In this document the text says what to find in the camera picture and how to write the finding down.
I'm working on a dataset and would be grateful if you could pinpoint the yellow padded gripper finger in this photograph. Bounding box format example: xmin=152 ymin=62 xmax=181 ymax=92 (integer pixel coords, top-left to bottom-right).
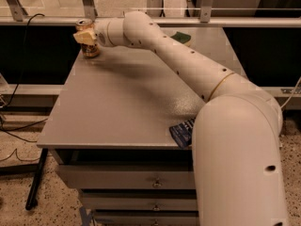
xmin=73 ymin=28 xmax=97 ymax=45

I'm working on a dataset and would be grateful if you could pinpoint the orange soda can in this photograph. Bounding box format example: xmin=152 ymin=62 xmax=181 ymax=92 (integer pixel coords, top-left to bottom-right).
xmin=73 ymin=19 xmax=100 ymax=58

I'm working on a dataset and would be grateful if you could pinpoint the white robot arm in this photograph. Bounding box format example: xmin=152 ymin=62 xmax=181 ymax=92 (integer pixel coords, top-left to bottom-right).
xmin=74 ymin=11 xmax=290 ymax=226

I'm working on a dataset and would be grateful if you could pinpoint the green and yellow sponge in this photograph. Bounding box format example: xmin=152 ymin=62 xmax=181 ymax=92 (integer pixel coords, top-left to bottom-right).
xmin=171 ymin=31 xmax=191 ymax=46

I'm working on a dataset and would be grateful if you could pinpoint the grey metal railing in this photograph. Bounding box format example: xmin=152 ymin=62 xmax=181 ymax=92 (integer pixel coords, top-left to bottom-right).
xmin=0 ymin=0 xmax=301 ymax=28

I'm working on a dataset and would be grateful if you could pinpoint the grey drawer cabinet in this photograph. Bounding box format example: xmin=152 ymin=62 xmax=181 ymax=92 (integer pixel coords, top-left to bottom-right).
xmin=36 ymin=26 xmax=282 ymax=226

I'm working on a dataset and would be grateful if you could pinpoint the blue snack packet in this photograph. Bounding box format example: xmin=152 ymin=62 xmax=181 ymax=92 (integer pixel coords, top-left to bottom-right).
xmin=169 ymin=119 xmax=195 ymax=149

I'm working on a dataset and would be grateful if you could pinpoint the top grey drawer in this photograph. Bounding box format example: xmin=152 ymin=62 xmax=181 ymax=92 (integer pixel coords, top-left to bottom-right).
xmin=55 ymin=165 xmax=195 ymax=189

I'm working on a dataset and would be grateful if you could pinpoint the grey drawer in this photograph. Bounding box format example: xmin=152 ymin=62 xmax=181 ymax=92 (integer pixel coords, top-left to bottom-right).
xmin=94 ymin=211 xmax=200 ymax=226
xmin=55 ymin=165 xmax=195 ymax=189
xmin=79 ymin=189 xmax=198 ymax=211

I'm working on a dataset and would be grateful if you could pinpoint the middle grey drawer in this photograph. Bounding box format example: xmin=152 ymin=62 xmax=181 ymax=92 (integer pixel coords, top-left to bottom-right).
xmin=79 ymin=189 xmax=198 ymax=211

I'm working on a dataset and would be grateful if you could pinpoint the black metal floor bar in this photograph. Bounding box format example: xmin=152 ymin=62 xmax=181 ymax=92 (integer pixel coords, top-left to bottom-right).
xmin=25 ymin=149 xmax=48 ymax=211

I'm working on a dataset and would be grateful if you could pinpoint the bottom grey drawer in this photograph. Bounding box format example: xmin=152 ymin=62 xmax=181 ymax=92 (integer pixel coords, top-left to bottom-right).
xmin=94 ymin=211 xmax=200 ymax=226

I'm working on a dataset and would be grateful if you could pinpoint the black cable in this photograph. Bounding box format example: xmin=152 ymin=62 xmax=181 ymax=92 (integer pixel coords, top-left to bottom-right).
xmin=0 ymin=13 xmax=49 ymax=163

